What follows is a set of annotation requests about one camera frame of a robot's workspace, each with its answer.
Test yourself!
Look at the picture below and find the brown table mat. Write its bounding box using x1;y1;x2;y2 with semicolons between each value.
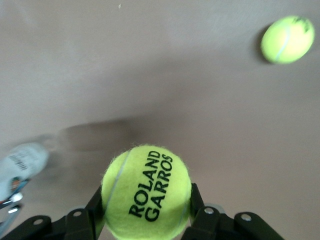
0;0;320;240

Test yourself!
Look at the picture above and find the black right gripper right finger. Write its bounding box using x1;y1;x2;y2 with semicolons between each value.
180;182;287;240

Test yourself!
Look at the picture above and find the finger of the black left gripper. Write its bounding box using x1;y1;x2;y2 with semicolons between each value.
0;191;25;233

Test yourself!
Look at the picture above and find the yellow tennis ball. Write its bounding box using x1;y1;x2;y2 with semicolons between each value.
100;143;193;240
260;14;316;65

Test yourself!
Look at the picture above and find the white tennis ball can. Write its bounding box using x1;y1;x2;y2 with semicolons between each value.
0;141;50;201

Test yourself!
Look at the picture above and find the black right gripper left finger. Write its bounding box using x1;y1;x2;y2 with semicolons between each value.
0;184;105;240

